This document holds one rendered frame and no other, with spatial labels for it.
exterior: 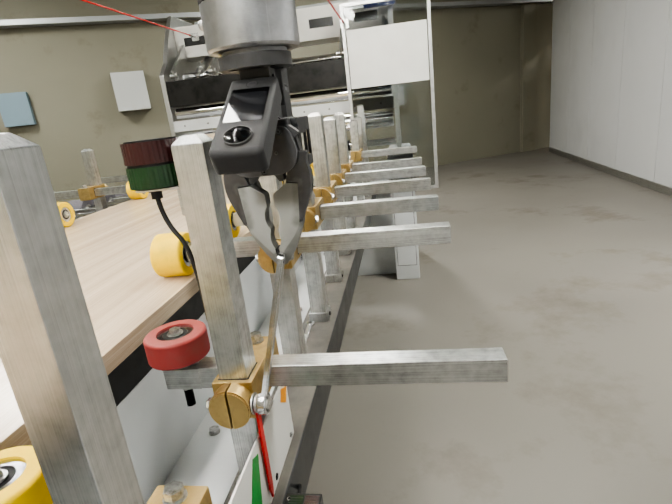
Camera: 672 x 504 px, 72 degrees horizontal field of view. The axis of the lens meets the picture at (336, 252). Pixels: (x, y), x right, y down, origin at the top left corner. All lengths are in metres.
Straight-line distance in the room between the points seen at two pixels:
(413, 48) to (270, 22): 2.57
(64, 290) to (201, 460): 0.62
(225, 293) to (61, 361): 0.25
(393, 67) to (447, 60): 5.96
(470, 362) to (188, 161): 0.39
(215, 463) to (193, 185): 0.52
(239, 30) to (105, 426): 0.33
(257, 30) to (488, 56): 9.03
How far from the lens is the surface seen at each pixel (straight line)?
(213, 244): 0.51
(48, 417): 0.33
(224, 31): 0.46
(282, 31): 0.46
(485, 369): 0.59
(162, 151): 0.51
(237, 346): 0.55
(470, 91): 9.17
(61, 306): 0.31
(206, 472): 0.86
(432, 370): 0.59
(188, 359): 0.62
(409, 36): 3.01
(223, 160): 0.39
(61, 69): 7.52
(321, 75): 3.06
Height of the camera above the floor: 1.16
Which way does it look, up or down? 17 degrees down
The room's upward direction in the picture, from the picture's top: 7 degrees counter-clockwise
